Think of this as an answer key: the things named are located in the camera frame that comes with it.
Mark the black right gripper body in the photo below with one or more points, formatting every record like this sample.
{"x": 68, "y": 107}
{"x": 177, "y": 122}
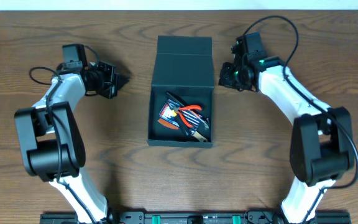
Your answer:
{"x": 227, "y": 78}

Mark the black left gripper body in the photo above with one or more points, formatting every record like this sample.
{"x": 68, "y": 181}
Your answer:
{"x": 109, "y": 79}

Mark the blue clear screwdriver set case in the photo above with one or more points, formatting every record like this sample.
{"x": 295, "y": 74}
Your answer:
{"x": 166, "y": 114}

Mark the black gift box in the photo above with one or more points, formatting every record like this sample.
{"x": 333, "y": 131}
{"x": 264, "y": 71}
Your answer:
{"x": 184, "y": 68}

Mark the orange scraper with wooden handle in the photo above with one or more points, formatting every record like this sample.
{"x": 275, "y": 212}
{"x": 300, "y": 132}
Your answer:
{"x": 194, "y": 134}

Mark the small claw hammer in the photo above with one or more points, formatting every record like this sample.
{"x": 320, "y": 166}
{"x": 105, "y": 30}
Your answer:
{"x": 175, "y": 99}

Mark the orange handled pliers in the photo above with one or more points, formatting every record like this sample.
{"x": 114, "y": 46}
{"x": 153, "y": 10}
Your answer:
{"x": 189, "y": 115}

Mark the black yellow screwdriver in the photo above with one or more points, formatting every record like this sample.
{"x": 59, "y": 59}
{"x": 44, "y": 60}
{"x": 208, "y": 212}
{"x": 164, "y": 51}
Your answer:
{"x": 183, "y": 127}

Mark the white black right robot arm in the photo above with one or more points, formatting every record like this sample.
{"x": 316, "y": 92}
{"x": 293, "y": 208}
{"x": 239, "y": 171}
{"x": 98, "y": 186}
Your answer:
{"x": 321, "y": 148}

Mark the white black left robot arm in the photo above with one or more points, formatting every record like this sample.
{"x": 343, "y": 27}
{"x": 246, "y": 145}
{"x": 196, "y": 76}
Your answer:
{"x": 51, "y": 144}

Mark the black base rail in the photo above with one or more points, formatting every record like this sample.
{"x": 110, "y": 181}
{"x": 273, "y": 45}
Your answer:
{"x": 251, "y": 216}

